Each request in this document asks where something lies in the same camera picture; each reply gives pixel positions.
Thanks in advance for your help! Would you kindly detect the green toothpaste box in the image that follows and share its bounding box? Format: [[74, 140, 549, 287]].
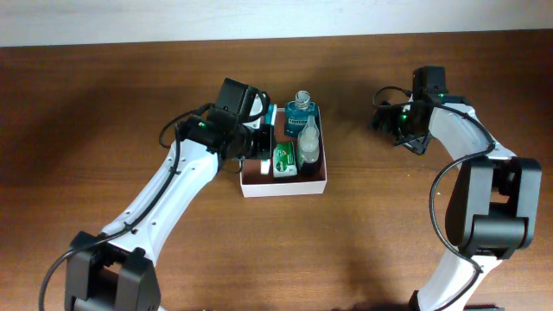
[[260, 104, 277, 175]]

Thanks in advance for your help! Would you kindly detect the green white soap packet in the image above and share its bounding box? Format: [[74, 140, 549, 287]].
[[272, 142, 297, 178]]

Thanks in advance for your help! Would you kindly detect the blue mouthwash bottle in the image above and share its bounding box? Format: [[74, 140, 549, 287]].
[[284, 91, 319, 138]]

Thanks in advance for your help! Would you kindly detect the clear pump soap bottle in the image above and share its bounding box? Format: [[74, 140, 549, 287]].
[[297, 116, 320, 176]]

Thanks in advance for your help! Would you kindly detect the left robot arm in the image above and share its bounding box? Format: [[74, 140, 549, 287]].
[[64, 79, 275, 311]]

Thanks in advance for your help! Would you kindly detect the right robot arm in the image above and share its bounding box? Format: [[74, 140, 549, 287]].
[[371, 66, 542, 310]]

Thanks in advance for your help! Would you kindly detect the white cardboard box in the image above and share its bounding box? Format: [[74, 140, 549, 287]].
[[239, 117, 327, 197]]

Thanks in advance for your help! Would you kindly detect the left black cable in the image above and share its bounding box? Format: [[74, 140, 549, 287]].
[[37, 88, 272, 311]]

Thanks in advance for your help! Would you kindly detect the black cable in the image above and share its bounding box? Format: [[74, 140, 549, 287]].
[[37, 88, 272, 311], [372, 86, 497, 311]]

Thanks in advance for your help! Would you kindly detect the right black cable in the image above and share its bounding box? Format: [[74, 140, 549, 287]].
[[372, 86, 497, 311]]

